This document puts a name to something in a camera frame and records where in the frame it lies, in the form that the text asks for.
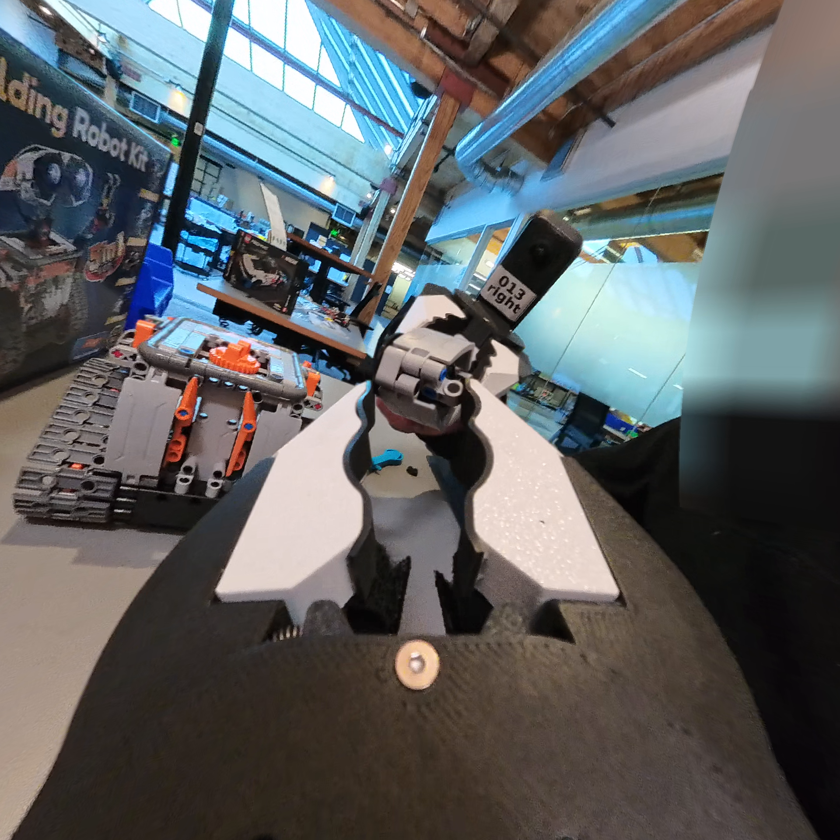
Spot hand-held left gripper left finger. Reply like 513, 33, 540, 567
215, 382, 378, 630

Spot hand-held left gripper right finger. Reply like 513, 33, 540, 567
459, 379, 624, 623

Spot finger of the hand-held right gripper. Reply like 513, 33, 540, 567
384, 292, 476, 345
482, 336, 527, 400

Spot grey toy motor block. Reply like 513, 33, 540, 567
373, 322, 483, 437

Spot person's right hand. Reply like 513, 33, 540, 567
377, 399, 450, 439

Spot wooden work table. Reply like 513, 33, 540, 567
197, 281, 370, 361

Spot black toy set box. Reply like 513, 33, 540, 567
222, 228, 314, 315

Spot grey orange toy tracked robot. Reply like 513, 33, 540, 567
13, 315, 326, 529

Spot white board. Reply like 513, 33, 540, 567
258, 181, 291, 253

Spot black fleece jacket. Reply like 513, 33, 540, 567
630, 499, 840, 840

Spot plain blue storage bin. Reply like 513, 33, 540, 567
128, 241, 175, 329

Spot black steel pole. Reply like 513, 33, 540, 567
161, 0, 236, 253

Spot blue robot kit box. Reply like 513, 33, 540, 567
0, 26, 175, 395

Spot wooden support post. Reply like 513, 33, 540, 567
357, 69, 467, 326

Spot silver air duct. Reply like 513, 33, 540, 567
455, 0, 664, 181

